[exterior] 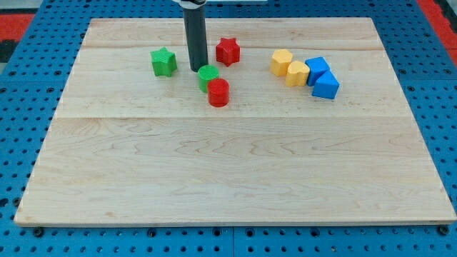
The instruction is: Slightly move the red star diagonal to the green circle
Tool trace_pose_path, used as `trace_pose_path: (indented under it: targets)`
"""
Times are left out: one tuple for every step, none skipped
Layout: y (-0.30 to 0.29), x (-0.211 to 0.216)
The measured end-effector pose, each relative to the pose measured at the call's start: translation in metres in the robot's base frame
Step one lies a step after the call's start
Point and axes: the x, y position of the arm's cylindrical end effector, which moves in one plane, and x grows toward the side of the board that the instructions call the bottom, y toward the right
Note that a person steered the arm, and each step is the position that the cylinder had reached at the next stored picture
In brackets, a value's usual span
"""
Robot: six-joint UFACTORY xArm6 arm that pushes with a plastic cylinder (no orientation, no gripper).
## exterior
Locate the light wooden board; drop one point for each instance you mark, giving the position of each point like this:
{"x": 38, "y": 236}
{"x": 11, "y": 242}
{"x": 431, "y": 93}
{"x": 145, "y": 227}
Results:
{"x": 127, "y": 148}

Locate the green cylinder block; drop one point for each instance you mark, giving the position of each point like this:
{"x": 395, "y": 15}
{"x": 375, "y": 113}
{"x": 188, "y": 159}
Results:
{"x": 206, "y": 74}

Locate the blue triangle block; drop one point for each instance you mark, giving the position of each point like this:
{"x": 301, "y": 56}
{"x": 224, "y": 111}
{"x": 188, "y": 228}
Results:
{"x": 326, "y": 86}

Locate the blue cube block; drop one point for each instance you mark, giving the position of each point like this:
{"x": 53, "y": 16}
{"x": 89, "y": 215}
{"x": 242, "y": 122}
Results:
{"x": 318, "y": 66}

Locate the red star block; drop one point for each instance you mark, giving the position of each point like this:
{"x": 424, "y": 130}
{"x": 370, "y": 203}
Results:
{"x": 228, "y": 51}

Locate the yellow heart block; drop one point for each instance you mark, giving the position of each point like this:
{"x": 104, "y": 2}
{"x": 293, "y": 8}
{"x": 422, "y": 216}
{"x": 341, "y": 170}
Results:
{"x": 297, "y": 74}

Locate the yellow hexagon block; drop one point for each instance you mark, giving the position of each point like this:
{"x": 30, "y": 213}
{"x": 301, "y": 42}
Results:
{"x": 280, "y": 60}

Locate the red cylinder block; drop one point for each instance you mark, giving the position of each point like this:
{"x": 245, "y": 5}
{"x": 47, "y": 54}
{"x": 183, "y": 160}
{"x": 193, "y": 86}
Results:
{"x": 218, "y": 92}

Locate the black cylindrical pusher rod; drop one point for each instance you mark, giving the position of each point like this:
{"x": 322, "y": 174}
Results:
{"x": 195, "y": 27}

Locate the green star block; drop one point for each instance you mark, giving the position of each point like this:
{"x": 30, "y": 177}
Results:
{"x": 163, "y": 62}

